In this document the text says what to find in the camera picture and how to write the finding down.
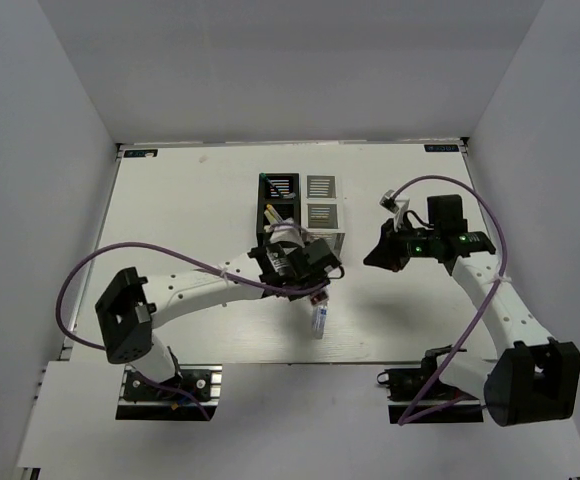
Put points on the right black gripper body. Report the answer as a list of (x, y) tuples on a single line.
[(419, 243)]

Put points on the pink cap candy tube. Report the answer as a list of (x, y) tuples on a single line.
[(319, 298)]

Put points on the blue spray bottle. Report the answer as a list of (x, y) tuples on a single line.
[(318, 319)]

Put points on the white marker yellow cap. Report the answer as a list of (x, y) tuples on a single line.
[(270, 217)]

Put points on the green gel pen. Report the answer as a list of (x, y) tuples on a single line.
[(270, 189)]

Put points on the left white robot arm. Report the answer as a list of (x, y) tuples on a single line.
[(133, 306)]

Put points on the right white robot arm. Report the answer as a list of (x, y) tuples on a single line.
[(533, 378)]

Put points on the white slotted pen holder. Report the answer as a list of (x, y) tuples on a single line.
[(322, 209)]

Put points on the black slotted pen holder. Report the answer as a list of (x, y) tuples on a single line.
[(288, 209)]

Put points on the right corner label sticker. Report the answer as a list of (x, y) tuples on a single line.
[(441, 148)]

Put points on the corner label sticker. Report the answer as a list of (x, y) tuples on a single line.
[(140, 153), (441, 148)]

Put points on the left corner label sticker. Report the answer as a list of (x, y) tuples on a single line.
[(140, 153)]

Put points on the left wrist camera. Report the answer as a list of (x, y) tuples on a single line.
[(290, 232)]

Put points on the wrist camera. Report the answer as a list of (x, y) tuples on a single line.
[(290, 232), (397, 205)]

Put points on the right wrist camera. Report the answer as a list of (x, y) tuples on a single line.
[(397, 205)]

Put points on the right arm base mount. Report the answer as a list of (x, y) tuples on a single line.
[(402, 385)]

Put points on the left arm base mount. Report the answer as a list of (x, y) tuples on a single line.
[(140, 401)]

